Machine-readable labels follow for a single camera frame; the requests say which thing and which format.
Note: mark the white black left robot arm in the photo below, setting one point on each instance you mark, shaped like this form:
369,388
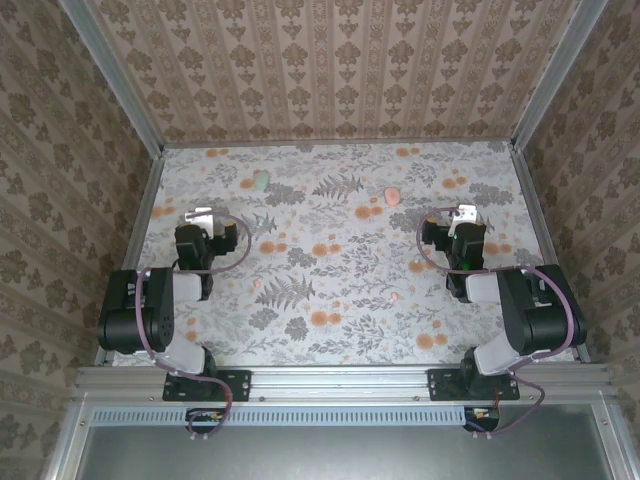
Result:
150,310

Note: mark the aluminium table side rail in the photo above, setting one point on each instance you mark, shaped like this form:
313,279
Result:
542,225
134,250

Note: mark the grey metal sheet panel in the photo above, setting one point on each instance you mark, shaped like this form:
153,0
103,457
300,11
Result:
350,455

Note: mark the pink earbud charging case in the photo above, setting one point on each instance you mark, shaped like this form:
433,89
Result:
392,196

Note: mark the floral patterned table cover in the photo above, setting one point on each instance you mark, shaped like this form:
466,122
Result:
350,250

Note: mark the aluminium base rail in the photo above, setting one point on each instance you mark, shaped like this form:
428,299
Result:
340,382

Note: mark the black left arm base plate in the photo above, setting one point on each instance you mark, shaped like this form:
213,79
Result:
240,385

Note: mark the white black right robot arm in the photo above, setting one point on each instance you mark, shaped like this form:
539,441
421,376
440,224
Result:
540,320

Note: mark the aluminium corner post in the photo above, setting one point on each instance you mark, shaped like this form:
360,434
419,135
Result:
112,75
556,75

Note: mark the mint green earbud charging case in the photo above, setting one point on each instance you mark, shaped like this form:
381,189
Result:
261,181

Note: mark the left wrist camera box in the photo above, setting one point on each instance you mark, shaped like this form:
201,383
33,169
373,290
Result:
190,219

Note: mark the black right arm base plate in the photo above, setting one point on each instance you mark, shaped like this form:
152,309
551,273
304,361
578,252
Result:
440,385

